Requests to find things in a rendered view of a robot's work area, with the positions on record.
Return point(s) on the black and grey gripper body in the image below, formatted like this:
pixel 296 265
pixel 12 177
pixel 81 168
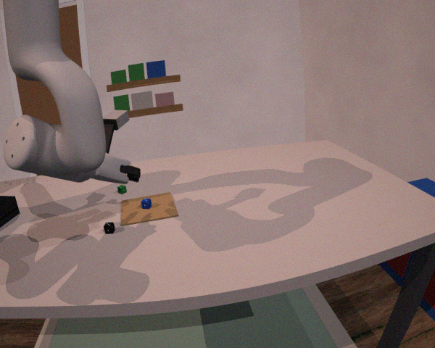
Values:
pixel 109 170

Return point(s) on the black die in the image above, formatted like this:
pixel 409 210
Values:
pixel 109 228

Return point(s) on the tan flat mat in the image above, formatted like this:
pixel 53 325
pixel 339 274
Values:
pixel 162 207

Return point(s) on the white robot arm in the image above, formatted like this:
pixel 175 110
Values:
pixel 70 151

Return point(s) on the green die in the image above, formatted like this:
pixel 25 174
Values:
pixel 121 189

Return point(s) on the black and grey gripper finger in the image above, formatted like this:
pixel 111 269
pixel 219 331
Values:
pixel 133 173

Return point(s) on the blue die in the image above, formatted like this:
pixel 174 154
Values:
pixel 146 203

